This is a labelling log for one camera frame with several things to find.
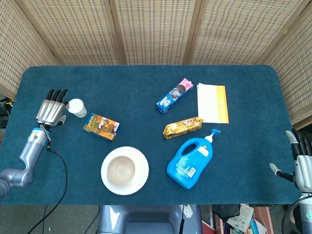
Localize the white yellow paper packet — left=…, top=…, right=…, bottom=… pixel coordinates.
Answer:
left=196, top=82, right=230, bottom=124

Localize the orange and blue carton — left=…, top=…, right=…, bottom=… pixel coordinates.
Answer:
left=82, top=112, right=120, bottom=141

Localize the black equipment with cables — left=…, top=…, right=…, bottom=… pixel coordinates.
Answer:
left=0, top=95, right=13, bottom=130

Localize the white paper cup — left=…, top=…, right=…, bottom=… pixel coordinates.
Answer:
left=66, top=98, right=87, bottom=119

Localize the beige bowl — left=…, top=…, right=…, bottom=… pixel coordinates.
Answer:
left=106, top=156, right=136, bottom=185

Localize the gold biscuit packet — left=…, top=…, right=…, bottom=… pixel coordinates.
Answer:
left=162, top=117, right=204, bottom=140

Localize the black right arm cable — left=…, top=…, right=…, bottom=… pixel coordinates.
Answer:
left=281, top=195, right=305, bottom=234

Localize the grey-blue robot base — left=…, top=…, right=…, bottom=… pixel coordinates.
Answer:
left=97, top=204, right=203, bottom=234

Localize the teal table cloth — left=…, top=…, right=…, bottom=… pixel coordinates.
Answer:
left=0, top=64, right=303, bottom=206

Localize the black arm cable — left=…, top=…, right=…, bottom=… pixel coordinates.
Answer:
left=281, top=195, right=305, bottom=234
left=26, top=146, right=68, bottom=234

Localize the blue detergent bottle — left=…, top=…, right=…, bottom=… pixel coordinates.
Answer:
left=166, top=129, right=222, bottom=190

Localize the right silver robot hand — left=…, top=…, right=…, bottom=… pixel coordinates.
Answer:
left=269, top=129, right=312, bottom=191

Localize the blue cookie box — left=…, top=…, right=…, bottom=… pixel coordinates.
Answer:
left=156, top=78, right=193, bottom=115

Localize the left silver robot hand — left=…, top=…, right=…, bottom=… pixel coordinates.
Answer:
left=36, top=89, right=70, bottom=128

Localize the woven folding screen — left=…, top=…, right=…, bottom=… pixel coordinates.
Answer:
left=0, top=0, right=312, bottom=130

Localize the white plate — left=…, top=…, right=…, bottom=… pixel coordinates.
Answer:
left=100, top=146, right=150, bottom=196

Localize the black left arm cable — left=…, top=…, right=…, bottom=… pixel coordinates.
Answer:
left=26, top=146, right=68, bottom=234

